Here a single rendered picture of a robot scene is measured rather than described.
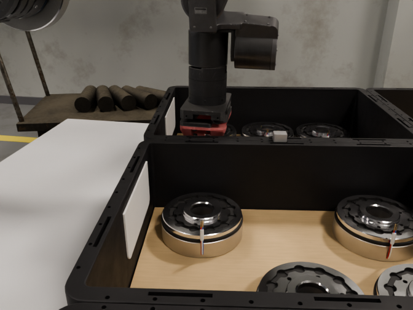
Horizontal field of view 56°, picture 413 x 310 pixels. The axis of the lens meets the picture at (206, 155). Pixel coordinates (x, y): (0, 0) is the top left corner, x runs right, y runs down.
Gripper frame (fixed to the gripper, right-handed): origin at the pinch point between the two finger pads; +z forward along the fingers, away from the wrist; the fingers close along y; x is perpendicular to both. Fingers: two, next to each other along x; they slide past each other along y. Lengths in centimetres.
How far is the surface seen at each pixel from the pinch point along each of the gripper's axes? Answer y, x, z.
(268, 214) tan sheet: -10.0, -10.5, 3.8
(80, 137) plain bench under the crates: 44, 45, 18
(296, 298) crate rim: -35.9, -11.8, -6.5
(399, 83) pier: 251, -108, 45
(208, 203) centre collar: -14.1, -2.4, 0.3
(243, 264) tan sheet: -21.0, -7.6, 3.8
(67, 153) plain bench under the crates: 33, 43, 18
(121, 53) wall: 285, 121, 39
